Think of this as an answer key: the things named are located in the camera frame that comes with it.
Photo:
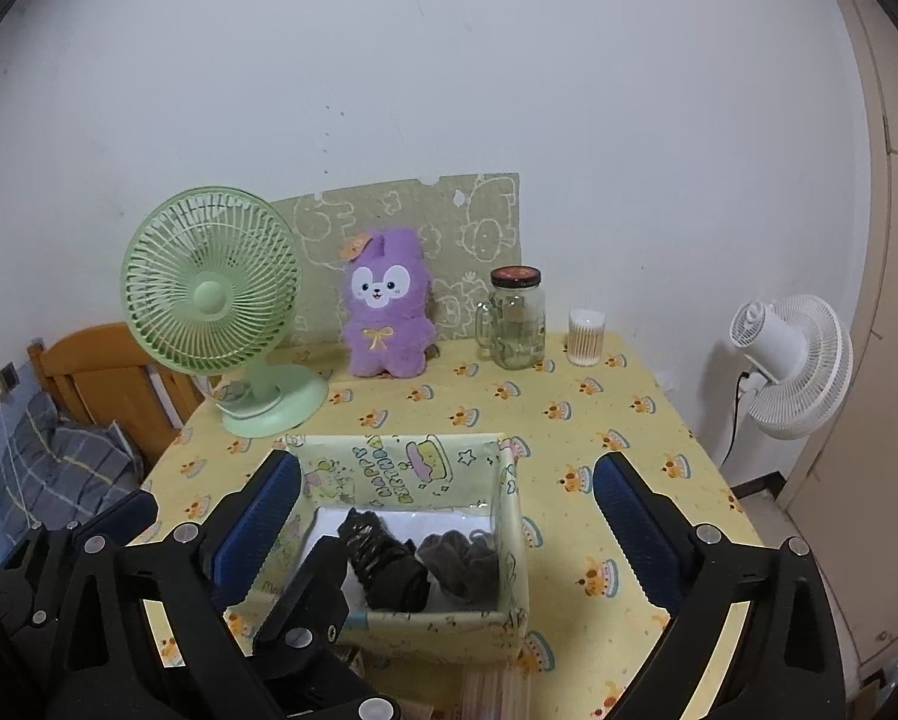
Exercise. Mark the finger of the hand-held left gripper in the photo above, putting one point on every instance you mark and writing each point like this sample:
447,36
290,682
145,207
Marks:
318,592
130,514

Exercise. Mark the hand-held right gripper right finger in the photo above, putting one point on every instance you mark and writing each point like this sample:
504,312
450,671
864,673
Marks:
636,532

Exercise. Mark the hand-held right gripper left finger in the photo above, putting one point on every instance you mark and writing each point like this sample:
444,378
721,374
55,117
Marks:
258,517

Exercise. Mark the black cloth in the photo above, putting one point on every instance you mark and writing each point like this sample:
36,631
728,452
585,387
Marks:
396,577

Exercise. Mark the yellow printed storage box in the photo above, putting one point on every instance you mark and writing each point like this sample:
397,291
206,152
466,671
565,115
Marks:
434,634

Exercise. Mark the pale pink packet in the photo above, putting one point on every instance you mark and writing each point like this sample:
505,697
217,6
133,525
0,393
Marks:
494,697

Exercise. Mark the grey plaid pillow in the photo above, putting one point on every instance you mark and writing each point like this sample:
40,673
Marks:
66,457

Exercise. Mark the yellow printed tablecloth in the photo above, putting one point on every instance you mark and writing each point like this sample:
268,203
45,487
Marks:
606,405

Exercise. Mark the orange wooden chair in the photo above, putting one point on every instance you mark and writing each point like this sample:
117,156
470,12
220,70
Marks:
111,382

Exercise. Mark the cotton swab container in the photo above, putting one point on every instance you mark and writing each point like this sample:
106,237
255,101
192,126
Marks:
586,341

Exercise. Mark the white fan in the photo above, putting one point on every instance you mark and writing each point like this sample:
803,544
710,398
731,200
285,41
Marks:
802,375

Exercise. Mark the purple plush bunny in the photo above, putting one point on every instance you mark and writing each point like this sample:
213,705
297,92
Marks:
389,330

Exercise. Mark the green desk fan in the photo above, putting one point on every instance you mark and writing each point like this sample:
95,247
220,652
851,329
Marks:
209,292

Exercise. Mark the glass jar with dark lid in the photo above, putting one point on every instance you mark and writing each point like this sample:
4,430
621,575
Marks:
520,322

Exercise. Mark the beige door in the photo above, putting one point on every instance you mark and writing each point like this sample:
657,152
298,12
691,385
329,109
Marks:
892,390

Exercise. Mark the green cartoon printed board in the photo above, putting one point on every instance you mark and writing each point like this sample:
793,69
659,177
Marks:
486,240

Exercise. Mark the wall socket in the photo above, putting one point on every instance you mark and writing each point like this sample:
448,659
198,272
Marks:
6,375

